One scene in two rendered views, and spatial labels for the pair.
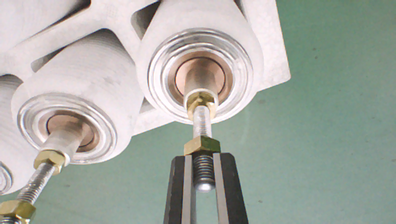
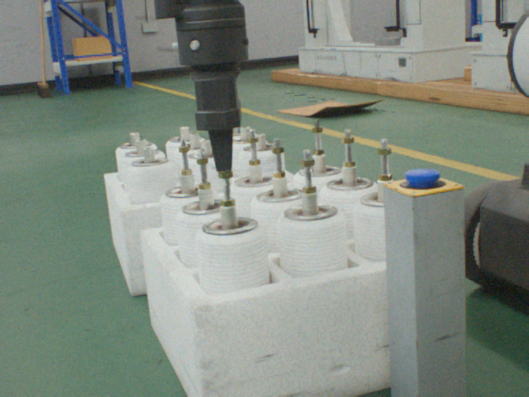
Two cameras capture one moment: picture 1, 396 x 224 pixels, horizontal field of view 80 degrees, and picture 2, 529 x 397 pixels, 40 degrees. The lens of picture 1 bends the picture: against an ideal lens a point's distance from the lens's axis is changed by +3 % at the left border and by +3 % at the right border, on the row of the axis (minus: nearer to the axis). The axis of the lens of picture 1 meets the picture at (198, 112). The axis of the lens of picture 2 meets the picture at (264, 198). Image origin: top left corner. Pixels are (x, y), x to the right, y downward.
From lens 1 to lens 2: 94 cm
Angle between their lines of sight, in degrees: 77
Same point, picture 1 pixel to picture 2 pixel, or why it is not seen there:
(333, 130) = not seen: outside the picture
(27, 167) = (179, 204)
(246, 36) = (251, 234)
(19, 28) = (262, 208)
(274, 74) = (201, 300)
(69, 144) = (208, 195)
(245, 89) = (223, 231)
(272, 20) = (246, 294)
